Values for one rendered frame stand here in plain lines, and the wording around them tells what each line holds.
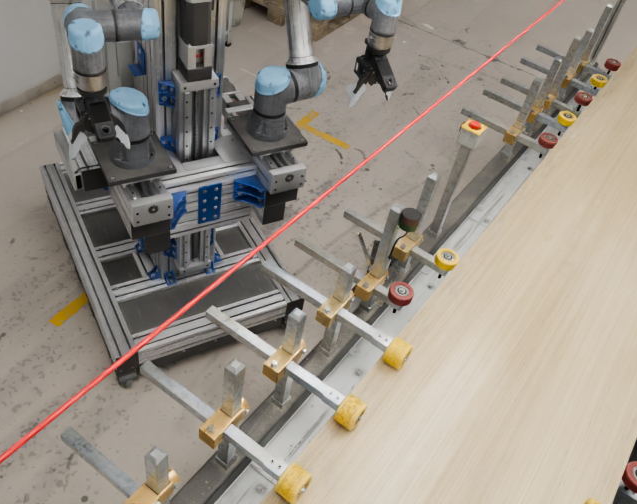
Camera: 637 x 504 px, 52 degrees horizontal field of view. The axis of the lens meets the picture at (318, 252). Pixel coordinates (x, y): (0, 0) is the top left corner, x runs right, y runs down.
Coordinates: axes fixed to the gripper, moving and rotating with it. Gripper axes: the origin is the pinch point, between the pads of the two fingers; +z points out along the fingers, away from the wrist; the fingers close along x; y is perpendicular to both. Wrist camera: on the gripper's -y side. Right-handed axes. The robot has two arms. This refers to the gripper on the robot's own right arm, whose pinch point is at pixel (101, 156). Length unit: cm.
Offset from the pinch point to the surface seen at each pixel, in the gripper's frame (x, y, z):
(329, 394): -36, -70, 36
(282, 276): -43, -28, 36
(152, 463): 13, -76, 21
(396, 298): -76, -45, 41
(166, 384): 1, -50, 36
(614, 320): -141, -81, 42
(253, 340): -25, -46, 36
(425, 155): -227, 107, 132
